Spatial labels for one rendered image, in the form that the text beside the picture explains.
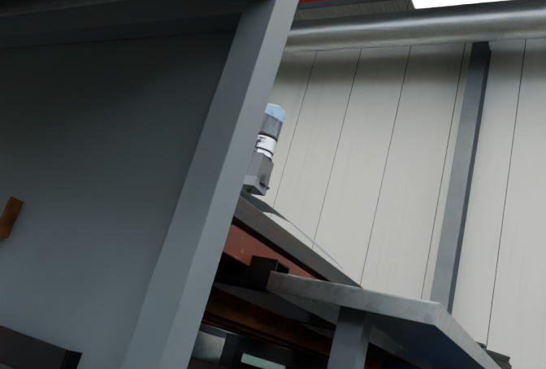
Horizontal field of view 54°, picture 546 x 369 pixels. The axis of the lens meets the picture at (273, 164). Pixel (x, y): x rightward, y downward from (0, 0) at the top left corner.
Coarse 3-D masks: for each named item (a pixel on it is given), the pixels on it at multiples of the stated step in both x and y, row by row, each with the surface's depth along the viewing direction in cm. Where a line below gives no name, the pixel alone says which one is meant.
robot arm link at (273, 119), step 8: (272, 104) 162; (272, 112) 160; (280, 112) 162; (264, 120) 160; (272, 120) 160; (280, 120) 161; (264, 128) 159; (272, 128) 159; (280, 128) 162; (272, 136) 159
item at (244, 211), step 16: (240, 208) 87; (256, 208) 91; (240, 224) 90; (256, 224) 91; (272, 224) 96; (272, 240) 96; (288, 240) 102; (288, 256) 105; (304, 256) 108; (320, 256) 114; (320, 272) 115; (336, 272) 122
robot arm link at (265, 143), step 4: (260, 136) 158; (264, 136) 158; (256, 140) 158; (260, 140) 158; (264, 140) 158; (268, 140) 158; (272, 140) 158; (260, 144) 157; (264, 144) 157; (268, 144) 158; (272, 144) 158; (276, 144) 161; (260, 148) 157; (264, 148) 157; (268, 148) 157; (272, 148) 158; (268, 152) 158; (272, 152) 158
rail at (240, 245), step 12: (240, 228) 93; (228, 240) 85; (240, 240) 88; (252, 240) 91; (228, 252) 85; (240, 252) 88; (252, 252) 91; (264, 252) 94; (276, 252) 104; (240, 264) 91; (288, 264) 102; (312, 276) 111
